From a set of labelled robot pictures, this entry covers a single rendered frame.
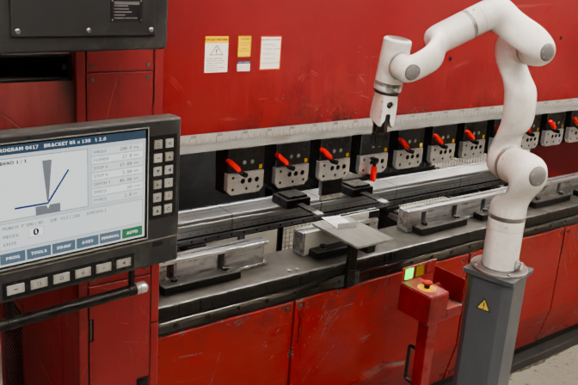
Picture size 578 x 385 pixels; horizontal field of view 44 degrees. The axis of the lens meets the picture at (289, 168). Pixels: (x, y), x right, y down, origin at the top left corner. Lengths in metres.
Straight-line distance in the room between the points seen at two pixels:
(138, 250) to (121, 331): 0.53
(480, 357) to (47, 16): 1.82
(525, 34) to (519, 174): 0.44
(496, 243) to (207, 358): 1.05
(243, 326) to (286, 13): 1.09
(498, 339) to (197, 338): 1.02
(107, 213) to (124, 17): 0.43
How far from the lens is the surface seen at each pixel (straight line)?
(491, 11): 2.27
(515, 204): 2.46
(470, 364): 2.69
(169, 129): 1.69
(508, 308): 2.57
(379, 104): 2.17
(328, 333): 2.88
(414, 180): 3.55
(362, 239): 2.68
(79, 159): 1.59
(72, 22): 1.56
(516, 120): 2.40
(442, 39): 2.18
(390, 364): 3.23
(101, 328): 2.19
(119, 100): 1.99
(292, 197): 2.97
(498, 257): 2.53
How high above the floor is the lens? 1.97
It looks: 16 degrees down
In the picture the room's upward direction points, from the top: 4 degrees clockwise
